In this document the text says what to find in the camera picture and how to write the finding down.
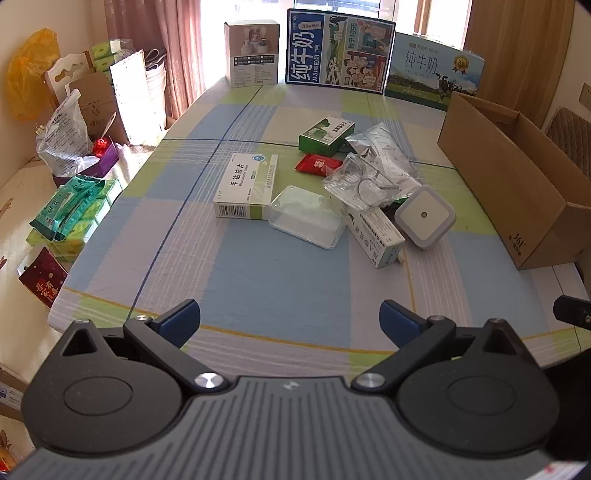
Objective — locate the large white medicine box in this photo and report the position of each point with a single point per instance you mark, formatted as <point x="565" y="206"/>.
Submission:
<point x="247" y="187"/>

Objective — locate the red snack packet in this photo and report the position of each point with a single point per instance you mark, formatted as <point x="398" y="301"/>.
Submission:
<point x="318" y="165"/>

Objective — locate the small green box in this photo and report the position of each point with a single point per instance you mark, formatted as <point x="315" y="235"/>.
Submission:
<point x="325" y="134"/>

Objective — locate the clear printed plastic bag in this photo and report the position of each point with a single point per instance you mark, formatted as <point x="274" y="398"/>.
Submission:
<point x="64" y="134"/>

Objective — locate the chair with quilted brown cover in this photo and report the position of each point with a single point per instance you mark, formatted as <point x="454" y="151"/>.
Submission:
<point x="570" y="134"/>

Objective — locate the pink curtain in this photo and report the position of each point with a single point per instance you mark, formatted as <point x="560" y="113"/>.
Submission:
<point x="152" y="32"/>

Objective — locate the green tissue packs by curtain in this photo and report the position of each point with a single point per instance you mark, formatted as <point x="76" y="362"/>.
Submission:
<point x="107" y="51"/>

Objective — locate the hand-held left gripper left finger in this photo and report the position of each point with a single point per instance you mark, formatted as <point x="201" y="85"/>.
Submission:
<point x="178" y="323"/>

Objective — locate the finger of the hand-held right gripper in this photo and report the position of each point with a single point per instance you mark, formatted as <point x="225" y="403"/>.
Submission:
<point x="572" y="311"/>

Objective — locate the dark blue milk carton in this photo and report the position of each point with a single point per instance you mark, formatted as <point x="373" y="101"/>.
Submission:
<point x="339" y="50"/>

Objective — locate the clear plastic container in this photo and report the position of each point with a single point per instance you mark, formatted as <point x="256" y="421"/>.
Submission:
<point x="307" y="214"/>

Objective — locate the white paper bag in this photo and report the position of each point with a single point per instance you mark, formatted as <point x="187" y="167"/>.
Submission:
<point x="138" y="99"/>

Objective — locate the white plastic bucket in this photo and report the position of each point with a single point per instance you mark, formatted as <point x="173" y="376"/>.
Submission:
<point x="156" y="78"/>

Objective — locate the plain brown carton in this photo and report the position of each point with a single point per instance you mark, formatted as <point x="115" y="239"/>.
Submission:
<point x="94" y="108"/>

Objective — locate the light blue cow milk carton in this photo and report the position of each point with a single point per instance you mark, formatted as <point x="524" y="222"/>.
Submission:
<point x="434" y="69"/>

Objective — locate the red toy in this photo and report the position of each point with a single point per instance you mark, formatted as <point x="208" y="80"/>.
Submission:
<point x="99" y="146"/>

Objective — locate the brown cardboard box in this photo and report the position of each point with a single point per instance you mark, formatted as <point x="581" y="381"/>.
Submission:
<point x="512" y="180"/>
<point x="69" y="69"/>

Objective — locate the small white medicine box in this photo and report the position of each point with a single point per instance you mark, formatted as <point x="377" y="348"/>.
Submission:
<point x="376" y="235"/>

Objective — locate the wooden wardrobe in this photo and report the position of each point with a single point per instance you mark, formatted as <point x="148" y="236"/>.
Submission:
<point x="508" y="32"/>

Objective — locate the dark red gift bag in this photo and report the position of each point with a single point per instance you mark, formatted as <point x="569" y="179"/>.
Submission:
<point x="41" y="277"/>

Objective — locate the beige wall socket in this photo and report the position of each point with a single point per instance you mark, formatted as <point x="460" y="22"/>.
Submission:
<point x="586" y="94"/>

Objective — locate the window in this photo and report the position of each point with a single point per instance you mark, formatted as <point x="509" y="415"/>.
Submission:
<point x="323" y="5"/>

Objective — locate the stack of green tissue packs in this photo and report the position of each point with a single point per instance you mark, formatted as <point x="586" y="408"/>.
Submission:
<point x="69" y="212"/>

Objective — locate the white appliance box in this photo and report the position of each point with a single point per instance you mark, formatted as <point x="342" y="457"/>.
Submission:
<point x="251" y="53"/>

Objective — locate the purple box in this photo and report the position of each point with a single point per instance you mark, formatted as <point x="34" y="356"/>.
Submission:
<point x="101" y="162"/>

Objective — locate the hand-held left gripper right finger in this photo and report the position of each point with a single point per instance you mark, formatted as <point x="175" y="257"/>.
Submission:
<point x="399" y="323"/>

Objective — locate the yellow plastic bag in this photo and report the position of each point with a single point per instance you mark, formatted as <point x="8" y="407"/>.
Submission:
<point x="32" y="74"/>

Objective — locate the white square night light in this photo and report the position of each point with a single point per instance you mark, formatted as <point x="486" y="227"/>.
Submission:
<point x="425" y="214"/>

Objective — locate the silver foil bag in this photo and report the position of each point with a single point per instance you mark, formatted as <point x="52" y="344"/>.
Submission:
<point x="385" y="154"/>

